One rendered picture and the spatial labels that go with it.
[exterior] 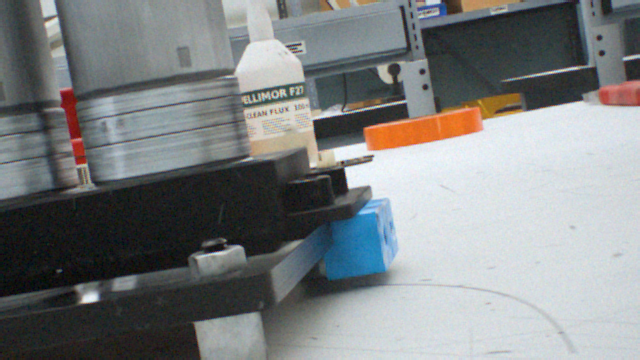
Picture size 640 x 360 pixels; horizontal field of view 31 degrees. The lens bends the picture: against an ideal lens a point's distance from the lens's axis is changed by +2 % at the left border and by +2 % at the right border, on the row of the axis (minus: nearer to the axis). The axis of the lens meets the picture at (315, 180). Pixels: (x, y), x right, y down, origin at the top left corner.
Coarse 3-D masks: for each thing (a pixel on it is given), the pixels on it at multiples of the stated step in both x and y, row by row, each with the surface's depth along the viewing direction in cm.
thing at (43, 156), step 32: (0, 0) 17; (32, 0) 17; (0, 32) 17; (32, 32) 17; (0, 64) 17; (32, 64) 17; (0, 96) 17; (32, 96) 17; (0, 128) 17; (32, 128) 17; (64, 128) 18; (0, 160) 17; (32, 160) 17; (64, 160) 18; (0, 192) 17; (32, 192) 17; (64, 192) 17
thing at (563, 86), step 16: (592, 0) 262; (592, 16) 262; (608, 16) 263; (624, 16) 263; (592, 48) 263; (592, 64) 264; (624, 64) 263; (512, 80) 319; (528, 80) 306; (544, 80) 293; (560, 80) 282; (576, 80) 271; (592, 80) 263; (528, 96) 326; (544, 96) 327; (560, 96) 327; (576, 96) 328
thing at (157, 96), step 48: (96, 0) 16; (144, 0) 16; (192, 0) 16; (96, 48) 16; (144, 48) 16; (192, 48) 16; (96, 96) 16; (144, 96) 16; (192, 96) 16; (240, 96) 17; (96, 144) 17; (144, 144) 16; (192, 144) 16; (240, 144) 17
